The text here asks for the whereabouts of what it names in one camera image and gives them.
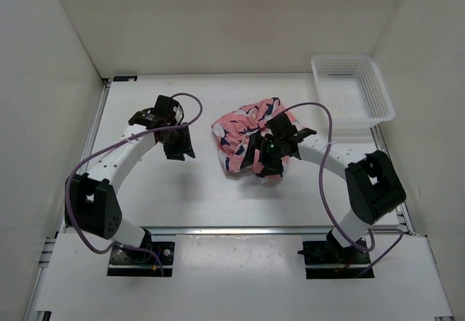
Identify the aluminium frame rail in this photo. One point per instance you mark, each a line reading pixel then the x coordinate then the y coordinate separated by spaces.
pixel 295 230

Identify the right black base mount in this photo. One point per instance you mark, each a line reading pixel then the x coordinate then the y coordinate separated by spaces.
pixel 324 261

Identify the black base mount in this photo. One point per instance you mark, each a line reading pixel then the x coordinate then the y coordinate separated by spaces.
pixel 129 263
pixel 324 261

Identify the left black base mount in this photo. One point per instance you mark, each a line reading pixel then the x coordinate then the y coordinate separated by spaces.
pixel 129 263

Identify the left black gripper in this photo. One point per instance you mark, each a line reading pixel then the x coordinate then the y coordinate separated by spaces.
pixel 184 147

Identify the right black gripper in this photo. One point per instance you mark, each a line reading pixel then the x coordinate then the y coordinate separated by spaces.
pixel 271 167

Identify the white plastic basket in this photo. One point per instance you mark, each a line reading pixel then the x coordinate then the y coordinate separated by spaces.
pixel 352 88

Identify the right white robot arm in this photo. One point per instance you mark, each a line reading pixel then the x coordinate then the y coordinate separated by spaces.
pixel 373 187

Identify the pink shark print shorts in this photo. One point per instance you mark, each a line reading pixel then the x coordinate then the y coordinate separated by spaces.
pixel 234 130

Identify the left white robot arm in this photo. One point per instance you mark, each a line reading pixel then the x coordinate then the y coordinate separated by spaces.
pixel 91 190

